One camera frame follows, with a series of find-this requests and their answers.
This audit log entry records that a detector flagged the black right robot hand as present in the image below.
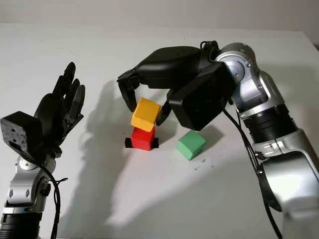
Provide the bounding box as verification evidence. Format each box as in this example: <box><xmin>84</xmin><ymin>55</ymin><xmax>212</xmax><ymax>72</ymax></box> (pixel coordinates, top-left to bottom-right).
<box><xmin>116</xmin><ymin>46</ymin><xmax>202</xmax><ymax>125</ymax></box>

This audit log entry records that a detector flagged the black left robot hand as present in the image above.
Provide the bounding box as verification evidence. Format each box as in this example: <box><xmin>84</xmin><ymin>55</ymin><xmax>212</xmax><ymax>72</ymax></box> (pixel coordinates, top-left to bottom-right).
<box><xmin>33</xmin><ymin>62</ymin><xmax>86</xmax><ymax>156</ymax></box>

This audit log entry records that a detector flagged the yellow cube block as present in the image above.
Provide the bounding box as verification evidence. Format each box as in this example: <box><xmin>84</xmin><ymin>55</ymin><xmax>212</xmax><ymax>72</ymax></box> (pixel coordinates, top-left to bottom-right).
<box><xmin>130</xmin><ymin>97</ymin><xmax>162</xmax><ymax>133</ymax></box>

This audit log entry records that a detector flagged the red cube block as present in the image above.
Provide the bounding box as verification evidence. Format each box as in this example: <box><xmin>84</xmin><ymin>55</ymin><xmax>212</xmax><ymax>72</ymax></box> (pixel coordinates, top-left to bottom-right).
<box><xmin>131</xmin><ymin>126</ymin><xmax>156</xmax><ymax>151</ymax></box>

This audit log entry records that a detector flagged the green cube block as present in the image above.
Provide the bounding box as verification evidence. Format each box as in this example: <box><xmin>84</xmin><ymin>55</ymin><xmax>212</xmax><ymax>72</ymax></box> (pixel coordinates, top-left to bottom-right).
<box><xmin>176</xmin><ymin>129</ymin><xmax>207</xmax><ymax>161</ymax></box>

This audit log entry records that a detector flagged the black tape strip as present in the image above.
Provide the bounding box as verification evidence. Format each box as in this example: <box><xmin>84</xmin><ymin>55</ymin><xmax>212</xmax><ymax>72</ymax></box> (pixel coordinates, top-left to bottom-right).
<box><xmin>124</xmin><ymin>137</ymin><xmax>160</xmax><ymax>150</ymax></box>

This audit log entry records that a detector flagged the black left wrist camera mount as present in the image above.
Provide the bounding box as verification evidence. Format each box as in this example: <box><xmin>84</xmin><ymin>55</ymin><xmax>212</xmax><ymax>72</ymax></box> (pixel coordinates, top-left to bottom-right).
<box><xmin>0</xmin><ymin>111</ymin><xmax>45</xmax><ymax>163</ymax></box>

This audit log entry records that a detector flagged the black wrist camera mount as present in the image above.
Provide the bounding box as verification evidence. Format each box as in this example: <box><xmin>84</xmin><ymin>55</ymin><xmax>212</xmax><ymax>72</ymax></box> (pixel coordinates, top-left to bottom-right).
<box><xmin>0</xmin><ymin>111</ymin><xmax>45</xmax><ymax>163</ymax></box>
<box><xmin>167</xmin><ymin>40</ymin><xmax>236</xmax><ymax>132</ymax></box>

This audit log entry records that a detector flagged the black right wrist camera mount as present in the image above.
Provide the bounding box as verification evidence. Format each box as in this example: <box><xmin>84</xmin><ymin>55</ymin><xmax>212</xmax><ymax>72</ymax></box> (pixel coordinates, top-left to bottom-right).
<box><xmin>167</xmin><ymin>40</ymin><xmax>236</xmax><ymax>132</ymax></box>

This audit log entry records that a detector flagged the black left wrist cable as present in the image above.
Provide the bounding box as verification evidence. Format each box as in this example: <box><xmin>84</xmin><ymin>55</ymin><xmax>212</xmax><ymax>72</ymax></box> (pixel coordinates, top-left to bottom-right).
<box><xmin>39</xmin><ymin>163</ymin><xmax>69</xmax><ymax>239</ymax></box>

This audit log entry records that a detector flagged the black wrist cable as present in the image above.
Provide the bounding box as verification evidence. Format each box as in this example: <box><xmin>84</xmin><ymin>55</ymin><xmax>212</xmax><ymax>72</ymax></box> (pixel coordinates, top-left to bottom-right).
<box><xmin>222</xmin><ymin>103</ymin><xmax>284</xmax><ymax>239</ymax></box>
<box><xmin>39</xmin><ymin>163</ymin><xmax>69</xmax><ymax>239</ymax></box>

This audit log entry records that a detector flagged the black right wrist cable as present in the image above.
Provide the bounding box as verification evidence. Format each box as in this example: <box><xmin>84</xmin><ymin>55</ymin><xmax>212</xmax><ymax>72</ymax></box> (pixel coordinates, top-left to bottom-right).
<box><xmin>222</xmin><ymin>103</ymin><xmax>284</xmax><ymax>239</ymax></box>

